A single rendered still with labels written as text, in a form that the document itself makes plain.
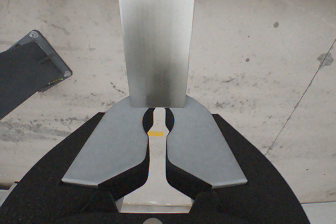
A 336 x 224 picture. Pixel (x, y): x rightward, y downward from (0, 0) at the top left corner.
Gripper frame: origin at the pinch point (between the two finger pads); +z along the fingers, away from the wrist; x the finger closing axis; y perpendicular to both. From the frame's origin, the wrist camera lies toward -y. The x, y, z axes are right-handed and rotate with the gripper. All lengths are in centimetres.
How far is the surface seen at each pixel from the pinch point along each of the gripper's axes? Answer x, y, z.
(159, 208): -2, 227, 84
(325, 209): 245, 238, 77
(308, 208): 217, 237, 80
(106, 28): -32, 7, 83
